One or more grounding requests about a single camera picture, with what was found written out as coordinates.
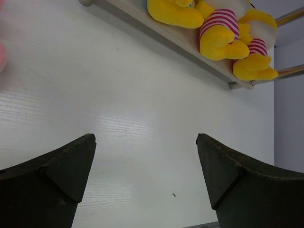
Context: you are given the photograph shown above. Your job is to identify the white two-tier wooden shelf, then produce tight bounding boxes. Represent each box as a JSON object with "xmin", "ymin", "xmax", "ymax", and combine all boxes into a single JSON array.
[{"xmin": 78, "ymin": 0, "xmax": 304, "ymax": 90}]

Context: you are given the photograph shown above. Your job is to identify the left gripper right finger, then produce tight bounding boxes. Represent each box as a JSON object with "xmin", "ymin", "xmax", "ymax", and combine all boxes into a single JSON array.
[{"xmin": 196, "ymin": 133, "xmax": 304, "ymax": 228}]

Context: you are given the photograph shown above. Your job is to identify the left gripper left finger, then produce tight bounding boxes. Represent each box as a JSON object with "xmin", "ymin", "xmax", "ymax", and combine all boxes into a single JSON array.
[{"xmin": 0, "ymin": 133, "xmax": 96, "ymax": 228}]

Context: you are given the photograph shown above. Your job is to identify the pink toy pink striped shirt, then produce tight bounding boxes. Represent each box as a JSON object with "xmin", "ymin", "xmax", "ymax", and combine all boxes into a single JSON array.
[{"xmin": 0, "ymin": 0, "xmax": 8, "ymax": 74}]

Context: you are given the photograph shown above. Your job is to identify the yellow toy red stripes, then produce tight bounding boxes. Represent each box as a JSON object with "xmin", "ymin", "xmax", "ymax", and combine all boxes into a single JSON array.
[
  {"xmin": 196, "ymin": 0, "xmax": 250, "ymax": 61},
  {"xmin": 233, "ymin": 8, "xmax": 278, "ymax": 81}
]

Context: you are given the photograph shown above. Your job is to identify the yellow toy blue striped shirt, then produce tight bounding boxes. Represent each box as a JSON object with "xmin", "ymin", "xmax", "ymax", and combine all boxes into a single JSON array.
[{"xmin": 147, "ymin": 0, "xmax": 204, "ymax": 29}]

